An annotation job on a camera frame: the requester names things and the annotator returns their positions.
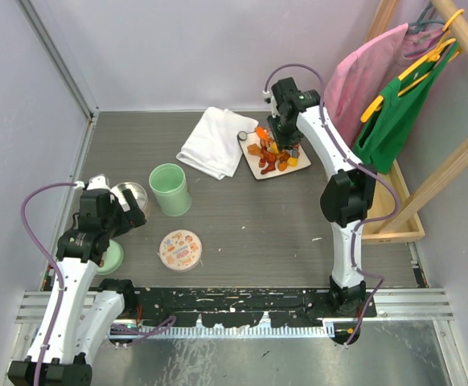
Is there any round silver tin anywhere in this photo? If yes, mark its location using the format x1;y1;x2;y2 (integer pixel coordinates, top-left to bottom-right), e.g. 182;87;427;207
109;181;151;220

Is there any tall green canister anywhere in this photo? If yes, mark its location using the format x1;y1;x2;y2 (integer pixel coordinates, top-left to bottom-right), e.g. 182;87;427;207
148;163;191;216

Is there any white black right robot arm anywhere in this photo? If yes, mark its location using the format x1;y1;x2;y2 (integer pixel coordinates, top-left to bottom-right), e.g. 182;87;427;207
263;77;376;317

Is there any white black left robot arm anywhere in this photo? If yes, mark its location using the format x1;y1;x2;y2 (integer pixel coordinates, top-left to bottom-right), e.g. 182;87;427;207
8;186;146;385

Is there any orange food pieces pile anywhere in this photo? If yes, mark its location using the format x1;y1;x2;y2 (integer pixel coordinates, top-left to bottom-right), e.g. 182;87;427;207
238;125;302;179

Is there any white square plate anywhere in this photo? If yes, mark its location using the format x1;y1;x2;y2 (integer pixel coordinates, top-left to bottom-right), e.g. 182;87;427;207
238;132;311;180

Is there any green canister lid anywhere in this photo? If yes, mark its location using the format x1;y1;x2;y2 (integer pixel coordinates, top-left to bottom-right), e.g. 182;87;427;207
96;240;124;276

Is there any round bakery tin lid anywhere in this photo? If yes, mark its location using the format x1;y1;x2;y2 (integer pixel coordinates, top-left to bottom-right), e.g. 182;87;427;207
158;229;203;272

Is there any pink shirt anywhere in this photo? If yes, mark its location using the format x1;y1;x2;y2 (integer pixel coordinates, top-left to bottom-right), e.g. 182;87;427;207
324;23;443;147

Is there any white folded cloth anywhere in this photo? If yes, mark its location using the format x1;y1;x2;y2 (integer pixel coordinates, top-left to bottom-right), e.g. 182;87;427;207
176;107;258;180

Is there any green shirt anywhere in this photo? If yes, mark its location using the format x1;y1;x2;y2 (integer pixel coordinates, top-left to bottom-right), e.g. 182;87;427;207
353;40;460;174

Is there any wooden clothes rack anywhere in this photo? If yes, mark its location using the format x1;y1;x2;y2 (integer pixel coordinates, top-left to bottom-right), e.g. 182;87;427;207
363;1;468;244

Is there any grey hanger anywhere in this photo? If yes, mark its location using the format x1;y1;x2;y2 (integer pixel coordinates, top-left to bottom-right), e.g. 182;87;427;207
402;7;448;60

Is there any yellow hanger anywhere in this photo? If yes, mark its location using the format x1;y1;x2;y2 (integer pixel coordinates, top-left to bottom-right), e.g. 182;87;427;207
360;9;465;123

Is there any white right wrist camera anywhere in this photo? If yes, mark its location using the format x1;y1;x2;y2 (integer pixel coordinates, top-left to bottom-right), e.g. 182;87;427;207
262;90;280;118

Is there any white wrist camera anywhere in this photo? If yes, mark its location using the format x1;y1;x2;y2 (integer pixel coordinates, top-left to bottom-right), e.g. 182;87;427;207
262;90;280;118
85;174;110;191

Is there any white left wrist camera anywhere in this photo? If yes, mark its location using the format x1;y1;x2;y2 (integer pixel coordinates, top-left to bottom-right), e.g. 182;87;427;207
85;174;110;191

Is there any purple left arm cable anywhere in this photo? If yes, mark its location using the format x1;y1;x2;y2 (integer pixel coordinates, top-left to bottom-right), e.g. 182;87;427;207
19;181;178;386

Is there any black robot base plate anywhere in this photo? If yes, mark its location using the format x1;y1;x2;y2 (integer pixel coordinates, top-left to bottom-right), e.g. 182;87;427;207
118;287;363;328

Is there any aluminium rail frame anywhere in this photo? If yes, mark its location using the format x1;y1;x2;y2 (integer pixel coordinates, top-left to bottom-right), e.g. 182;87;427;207
14;287;456;339

